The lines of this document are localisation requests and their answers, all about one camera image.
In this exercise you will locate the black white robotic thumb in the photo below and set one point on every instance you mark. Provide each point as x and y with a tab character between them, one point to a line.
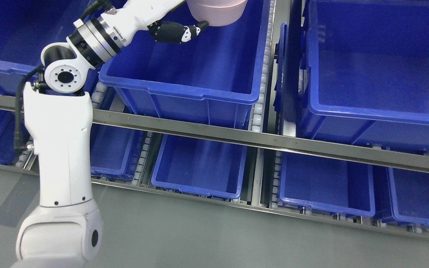
175	33

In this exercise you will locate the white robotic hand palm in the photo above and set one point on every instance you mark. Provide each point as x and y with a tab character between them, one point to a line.
136	15

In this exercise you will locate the pink bowl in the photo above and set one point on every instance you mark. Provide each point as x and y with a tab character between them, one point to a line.
217	12

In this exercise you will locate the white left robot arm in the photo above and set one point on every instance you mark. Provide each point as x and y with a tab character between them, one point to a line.
65	230

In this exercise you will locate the blue bin upper middle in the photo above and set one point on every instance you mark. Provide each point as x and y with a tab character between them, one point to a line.
214	79

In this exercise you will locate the blue bin lower middle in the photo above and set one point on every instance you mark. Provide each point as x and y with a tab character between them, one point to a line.
200	167

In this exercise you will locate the metal shelf rack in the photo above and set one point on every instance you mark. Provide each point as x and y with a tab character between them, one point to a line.
249	138

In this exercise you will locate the blue bin upper left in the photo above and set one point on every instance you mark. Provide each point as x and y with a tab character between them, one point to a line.
26	27

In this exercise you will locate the blue bin lower left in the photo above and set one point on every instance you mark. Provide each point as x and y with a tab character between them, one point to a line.
114	151

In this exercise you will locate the blue bin upper right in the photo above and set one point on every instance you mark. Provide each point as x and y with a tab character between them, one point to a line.
357	72

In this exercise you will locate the blue bin lower far right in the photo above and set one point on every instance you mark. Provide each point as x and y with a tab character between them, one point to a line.
401	196

